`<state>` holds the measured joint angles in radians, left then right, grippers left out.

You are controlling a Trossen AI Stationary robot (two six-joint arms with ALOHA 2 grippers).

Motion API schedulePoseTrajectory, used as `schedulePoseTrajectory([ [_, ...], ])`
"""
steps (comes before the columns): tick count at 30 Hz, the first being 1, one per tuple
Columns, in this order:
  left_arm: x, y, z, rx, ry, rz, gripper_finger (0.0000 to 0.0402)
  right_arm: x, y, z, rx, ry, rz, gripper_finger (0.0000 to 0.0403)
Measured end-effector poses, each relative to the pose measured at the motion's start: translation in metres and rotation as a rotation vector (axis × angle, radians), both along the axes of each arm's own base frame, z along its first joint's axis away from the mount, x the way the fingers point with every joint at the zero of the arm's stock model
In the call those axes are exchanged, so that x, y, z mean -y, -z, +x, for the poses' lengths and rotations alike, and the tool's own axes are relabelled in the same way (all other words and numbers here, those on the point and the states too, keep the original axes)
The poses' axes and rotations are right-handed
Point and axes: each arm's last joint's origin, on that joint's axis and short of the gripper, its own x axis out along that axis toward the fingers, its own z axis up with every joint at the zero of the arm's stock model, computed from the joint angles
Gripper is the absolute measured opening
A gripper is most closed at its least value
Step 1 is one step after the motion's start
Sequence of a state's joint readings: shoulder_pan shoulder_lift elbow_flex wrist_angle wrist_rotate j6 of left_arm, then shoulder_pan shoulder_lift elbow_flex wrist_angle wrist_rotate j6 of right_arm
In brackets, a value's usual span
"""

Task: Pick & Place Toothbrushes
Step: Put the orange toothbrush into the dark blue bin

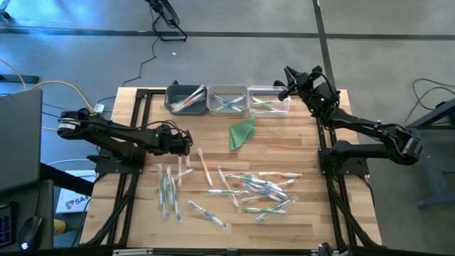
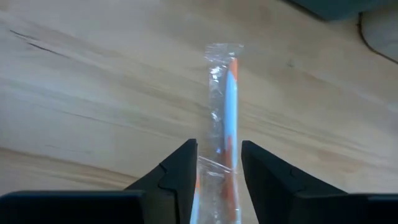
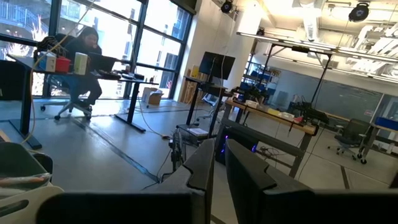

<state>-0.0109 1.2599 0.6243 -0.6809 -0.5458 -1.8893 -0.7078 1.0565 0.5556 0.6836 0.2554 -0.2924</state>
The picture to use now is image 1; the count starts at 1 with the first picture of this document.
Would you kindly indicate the white power adapter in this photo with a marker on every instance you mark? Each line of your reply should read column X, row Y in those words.
column 99, row 106

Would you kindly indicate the yellow object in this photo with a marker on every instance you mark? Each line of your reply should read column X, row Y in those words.
column 59, row 227

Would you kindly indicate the backlit black keyboard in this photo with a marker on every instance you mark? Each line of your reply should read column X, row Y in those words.
column 6, row 227

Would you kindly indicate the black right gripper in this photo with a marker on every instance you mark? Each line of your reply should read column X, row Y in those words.
column 320, row 97

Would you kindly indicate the small black rounded object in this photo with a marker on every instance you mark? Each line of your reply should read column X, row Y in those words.
column 175, row 83
column 279, row 84

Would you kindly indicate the dark side desk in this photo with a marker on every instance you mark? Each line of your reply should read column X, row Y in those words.
column 39, row 199

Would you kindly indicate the light grey plastic bin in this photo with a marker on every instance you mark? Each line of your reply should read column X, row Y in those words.
column 227, row 89

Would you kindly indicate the black computer mouse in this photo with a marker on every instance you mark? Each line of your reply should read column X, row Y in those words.
column 31, row 231

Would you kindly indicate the black diagonal strut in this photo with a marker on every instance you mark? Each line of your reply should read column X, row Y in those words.
column 67, row 179

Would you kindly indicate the orange toothbrush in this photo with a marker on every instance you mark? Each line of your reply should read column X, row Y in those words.
column 195, row 93
column 288, row 182
column 205, row 167
column 227, row 185
column 188, row 101
column 253, row 198
column 183, row 105
column 179, row 170
column 281, row 174
column 187, row 161

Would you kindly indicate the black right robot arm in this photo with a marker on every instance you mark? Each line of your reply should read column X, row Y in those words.
column 369, row 129

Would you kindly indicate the grey steel table frame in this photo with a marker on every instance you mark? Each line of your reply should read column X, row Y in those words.
column 428, row 167

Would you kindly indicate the white printed cardboard box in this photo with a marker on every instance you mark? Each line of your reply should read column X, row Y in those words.
column 73, row 204

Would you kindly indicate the green cloth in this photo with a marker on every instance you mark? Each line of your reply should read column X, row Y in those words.
column 241, row 133

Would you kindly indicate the black flat bar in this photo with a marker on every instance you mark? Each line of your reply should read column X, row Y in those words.
column 19, row 79

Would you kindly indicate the dark grey plastic bin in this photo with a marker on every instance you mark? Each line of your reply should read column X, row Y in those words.
column 177, row 90

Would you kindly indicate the clear plastic bin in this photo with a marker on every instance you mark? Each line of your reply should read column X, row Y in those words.
column 261, row 90

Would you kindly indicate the grey computer monitor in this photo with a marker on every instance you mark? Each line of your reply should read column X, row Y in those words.
column 19, row 142

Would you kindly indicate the white metal bracket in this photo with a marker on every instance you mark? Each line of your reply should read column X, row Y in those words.
column 133, row 252
column 316, row 253

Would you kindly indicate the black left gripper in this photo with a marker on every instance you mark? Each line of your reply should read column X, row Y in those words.
column 174, row 140

